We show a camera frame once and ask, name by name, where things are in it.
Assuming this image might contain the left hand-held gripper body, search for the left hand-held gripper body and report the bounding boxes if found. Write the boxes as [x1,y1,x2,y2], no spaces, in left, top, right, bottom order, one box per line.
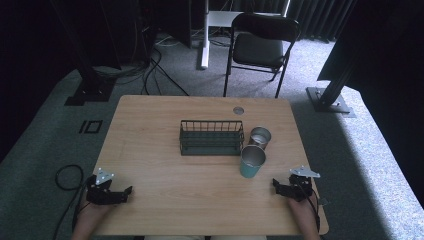
[85,167,118,205]

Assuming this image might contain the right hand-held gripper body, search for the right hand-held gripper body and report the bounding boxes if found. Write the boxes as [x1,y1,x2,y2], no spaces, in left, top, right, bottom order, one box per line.
[287,165,321,203]

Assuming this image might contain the teal metal cup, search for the teal metal cup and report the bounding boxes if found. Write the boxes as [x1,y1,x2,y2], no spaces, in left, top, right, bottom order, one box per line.
[239,144,267,179]

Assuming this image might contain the silver metal cup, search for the silver metal cup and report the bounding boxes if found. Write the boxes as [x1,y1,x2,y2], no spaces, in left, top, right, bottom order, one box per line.
[247,125,273,151]

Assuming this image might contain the dark green wire basket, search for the dark green wire basket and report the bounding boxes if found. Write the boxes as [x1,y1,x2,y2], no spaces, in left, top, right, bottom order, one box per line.
[178,119,246,157]

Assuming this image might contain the person's left hand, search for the person's left hand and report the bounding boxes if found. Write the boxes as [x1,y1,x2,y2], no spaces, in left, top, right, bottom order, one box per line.
[77,198,114,228]

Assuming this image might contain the person's right hand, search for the person's right hand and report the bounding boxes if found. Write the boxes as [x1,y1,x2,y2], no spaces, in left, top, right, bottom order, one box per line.
[287,196,317,219]

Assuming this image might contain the black floor tape marks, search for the black floor tape marks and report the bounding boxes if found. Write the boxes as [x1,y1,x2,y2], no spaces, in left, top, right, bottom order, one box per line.
[78,119,104,135]

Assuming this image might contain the person's legs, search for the person's legs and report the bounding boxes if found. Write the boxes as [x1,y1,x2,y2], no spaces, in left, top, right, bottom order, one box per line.
[143,234,268,240]

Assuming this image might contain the black metal stand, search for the black metal stand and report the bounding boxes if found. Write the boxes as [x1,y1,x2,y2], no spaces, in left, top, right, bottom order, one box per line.
[49,0,117,107]
[305,49,358,119]

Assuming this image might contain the black folding chair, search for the black folding chair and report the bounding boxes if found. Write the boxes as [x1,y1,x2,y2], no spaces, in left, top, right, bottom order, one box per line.
[222,12,302,99]

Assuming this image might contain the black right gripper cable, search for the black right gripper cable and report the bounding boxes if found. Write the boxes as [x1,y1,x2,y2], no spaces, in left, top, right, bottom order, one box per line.
[298,183,323,236]

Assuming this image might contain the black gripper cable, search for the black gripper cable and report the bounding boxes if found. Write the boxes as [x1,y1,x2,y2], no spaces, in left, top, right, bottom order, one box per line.
[298,183,323,236]
[52,163,93,240]

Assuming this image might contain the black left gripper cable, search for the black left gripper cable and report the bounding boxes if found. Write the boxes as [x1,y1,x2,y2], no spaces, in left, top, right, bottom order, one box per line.
[52,163,93,240]

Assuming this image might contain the black floor cable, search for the black floor cable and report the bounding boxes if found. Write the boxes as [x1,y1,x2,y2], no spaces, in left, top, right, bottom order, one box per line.
[141,47,190,97]

